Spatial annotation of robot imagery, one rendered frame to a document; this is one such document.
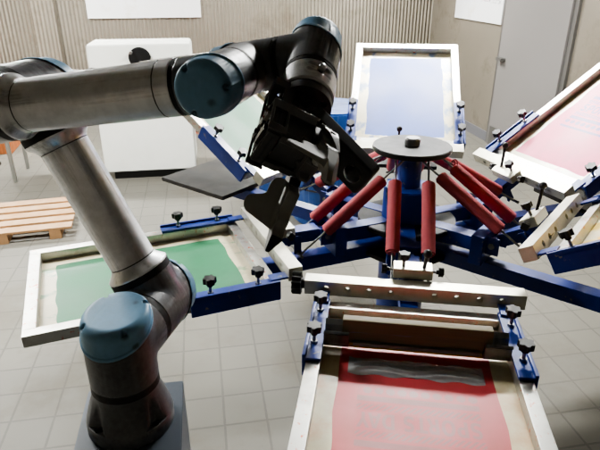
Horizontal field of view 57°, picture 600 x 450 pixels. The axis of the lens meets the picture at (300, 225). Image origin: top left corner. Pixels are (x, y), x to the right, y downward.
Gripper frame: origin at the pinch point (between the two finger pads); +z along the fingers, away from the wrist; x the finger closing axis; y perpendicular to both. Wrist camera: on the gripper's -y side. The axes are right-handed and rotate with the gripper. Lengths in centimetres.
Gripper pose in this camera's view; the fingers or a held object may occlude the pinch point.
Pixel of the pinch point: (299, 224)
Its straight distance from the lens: 61.7
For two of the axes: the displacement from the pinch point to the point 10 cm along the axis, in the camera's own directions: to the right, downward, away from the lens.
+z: -1.3, 7.8, -6.1
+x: 4.6, -5.0, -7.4
